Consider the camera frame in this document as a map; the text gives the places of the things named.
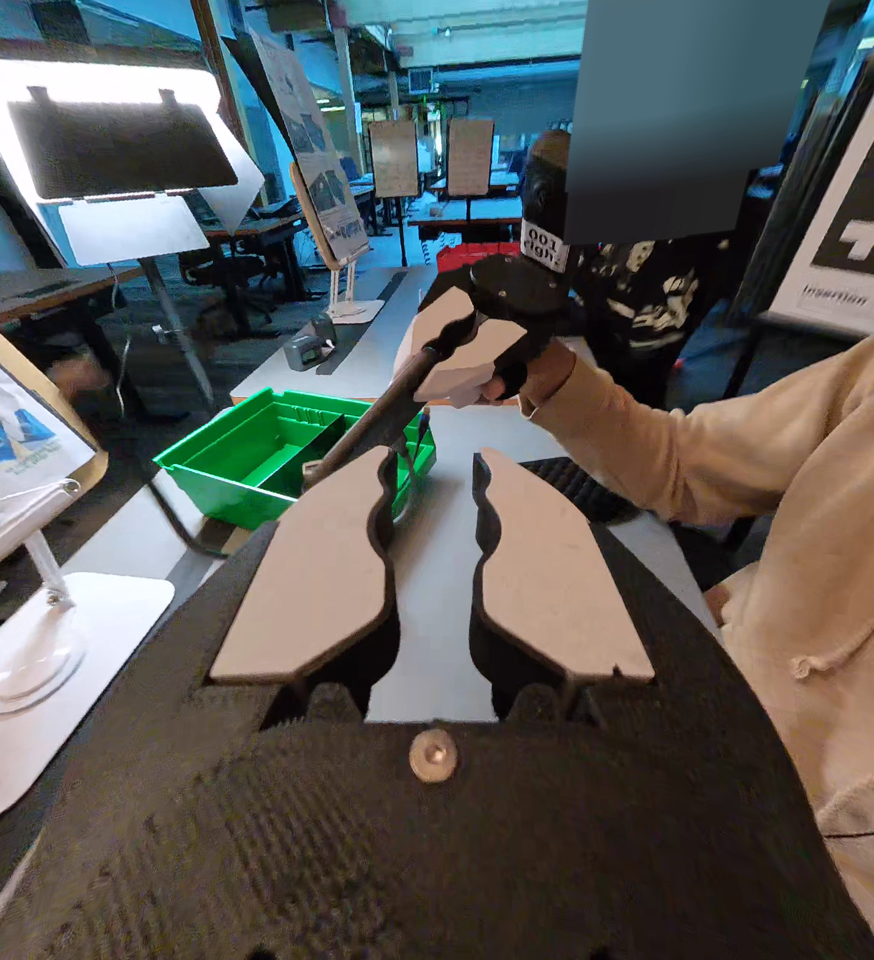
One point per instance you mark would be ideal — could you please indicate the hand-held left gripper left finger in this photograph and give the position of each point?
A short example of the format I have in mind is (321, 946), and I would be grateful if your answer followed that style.
(317, 585)

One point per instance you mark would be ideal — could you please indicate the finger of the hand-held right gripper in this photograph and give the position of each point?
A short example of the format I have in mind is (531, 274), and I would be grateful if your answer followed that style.
(474, 360)
(437, 315)

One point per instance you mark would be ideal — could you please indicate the person's right hand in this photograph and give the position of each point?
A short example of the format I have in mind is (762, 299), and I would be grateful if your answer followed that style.
(549, 375)

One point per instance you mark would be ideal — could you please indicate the notice board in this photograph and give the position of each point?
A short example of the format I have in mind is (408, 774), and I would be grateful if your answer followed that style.
(394, 159)
(470, 157)

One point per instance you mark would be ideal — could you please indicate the person's right forearm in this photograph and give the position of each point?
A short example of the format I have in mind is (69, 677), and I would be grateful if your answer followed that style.
(706, 450)

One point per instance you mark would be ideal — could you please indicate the large framed marker sign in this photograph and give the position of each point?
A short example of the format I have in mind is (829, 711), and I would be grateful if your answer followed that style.
(856, 225)

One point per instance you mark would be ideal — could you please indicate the green plastic bin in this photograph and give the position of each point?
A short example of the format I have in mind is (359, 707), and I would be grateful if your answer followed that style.
(219, 480)

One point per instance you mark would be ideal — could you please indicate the printed instruction sheet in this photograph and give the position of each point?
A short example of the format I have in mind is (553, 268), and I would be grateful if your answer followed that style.
(2, 450)

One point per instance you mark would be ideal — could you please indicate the grey device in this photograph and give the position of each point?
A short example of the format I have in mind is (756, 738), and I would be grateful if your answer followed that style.
(305, 349)

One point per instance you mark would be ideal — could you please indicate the black divider of green bin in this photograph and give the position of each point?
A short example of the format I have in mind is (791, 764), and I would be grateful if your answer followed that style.
(294, 457)

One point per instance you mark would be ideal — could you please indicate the black wrist rest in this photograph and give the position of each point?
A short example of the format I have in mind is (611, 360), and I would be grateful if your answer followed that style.
(579, 487)

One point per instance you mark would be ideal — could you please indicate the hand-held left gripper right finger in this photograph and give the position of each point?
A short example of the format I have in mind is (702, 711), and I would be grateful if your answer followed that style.
(557, 592)

